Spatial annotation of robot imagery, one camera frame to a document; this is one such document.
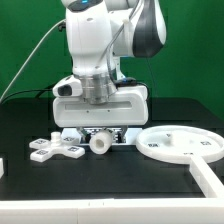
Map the white round table top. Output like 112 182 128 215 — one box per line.
136 125 224 164

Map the white block at left edge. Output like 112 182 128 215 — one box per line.
0 158 4 179

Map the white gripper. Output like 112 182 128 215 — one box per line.
53 85 148 143

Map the white cable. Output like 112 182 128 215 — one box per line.
0 18 68 103

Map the white cross-shaped table base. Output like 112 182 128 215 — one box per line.
29 132 85 162

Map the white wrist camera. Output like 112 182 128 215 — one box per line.
53 75 83 97

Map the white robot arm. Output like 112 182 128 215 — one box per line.
53 0 166 138

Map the white marker sheet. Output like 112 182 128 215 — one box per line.
61 127 142 145

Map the black cable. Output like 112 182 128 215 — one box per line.
0 87 64 106

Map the white L-shaped corner fence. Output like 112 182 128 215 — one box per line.
0 155 224 224

